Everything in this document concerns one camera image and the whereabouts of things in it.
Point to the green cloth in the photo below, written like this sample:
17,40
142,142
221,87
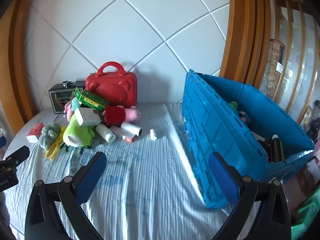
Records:
307,217

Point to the red hard-shell carry case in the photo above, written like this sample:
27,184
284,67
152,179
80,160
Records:
112,87

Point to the green cardboard box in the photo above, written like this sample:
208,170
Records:
93,101

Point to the red and white tissue packet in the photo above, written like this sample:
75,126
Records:
35,132

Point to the grey plush toy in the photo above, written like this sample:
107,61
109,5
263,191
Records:
48,135

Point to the green frog plush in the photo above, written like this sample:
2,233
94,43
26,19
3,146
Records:
75,132

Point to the small white bottle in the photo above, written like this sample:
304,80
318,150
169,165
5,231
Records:
153,134

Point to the white plastic bottle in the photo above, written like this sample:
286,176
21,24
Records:
105,132

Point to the wooden frame glass door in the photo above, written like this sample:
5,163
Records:
297,55

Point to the white cardboard box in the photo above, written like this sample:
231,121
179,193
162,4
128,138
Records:
87,116

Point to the yellow plastic clips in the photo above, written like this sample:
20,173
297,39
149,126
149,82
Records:
53,150

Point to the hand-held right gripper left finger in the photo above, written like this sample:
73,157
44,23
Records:
91,175

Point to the blue plastic crate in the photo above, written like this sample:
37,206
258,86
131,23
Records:
212,130

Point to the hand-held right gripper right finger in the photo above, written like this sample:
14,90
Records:
223,177

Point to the white carton with red end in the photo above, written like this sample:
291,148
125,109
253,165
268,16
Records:
125,136

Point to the dark bottle with white cap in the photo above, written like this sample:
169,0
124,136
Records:
277,150

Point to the white cylinder tube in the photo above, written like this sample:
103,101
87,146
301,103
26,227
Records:
131,128

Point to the pink pig plush teal shirt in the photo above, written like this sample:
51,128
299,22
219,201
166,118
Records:
73,104

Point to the striped white bed sheet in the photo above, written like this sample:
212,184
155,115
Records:
150,180

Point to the patterned fabric roll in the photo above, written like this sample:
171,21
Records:
273,65

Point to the pink pig plush red dress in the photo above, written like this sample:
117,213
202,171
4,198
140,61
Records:
115,115

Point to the small green plush toy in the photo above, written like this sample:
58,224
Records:
233,106

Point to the dark box with metal latch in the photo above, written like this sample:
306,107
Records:
60,97

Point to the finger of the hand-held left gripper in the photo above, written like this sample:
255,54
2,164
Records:
18,155
2,142

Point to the white padded wooden headboard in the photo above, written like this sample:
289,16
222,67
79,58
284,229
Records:
137,30

